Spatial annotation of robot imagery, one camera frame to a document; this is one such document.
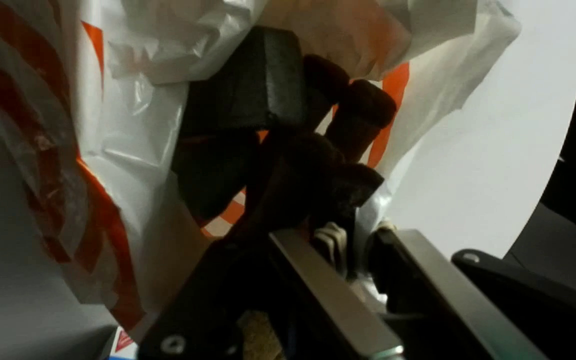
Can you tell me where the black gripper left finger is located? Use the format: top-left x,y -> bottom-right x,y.
136,223 -> 406,360

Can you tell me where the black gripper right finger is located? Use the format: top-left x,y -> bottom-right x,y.
355,227 -> 576,360

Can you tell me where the brown toy moose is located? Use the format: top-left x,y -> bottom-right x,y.
170,52 -> 400,246

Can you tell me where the black eraser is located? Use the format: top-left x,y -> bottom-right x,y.
180,25 -> 306,138

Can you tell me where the white plastic bag red logo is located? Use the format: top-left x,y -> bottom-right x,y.
0,0 -> 524,336

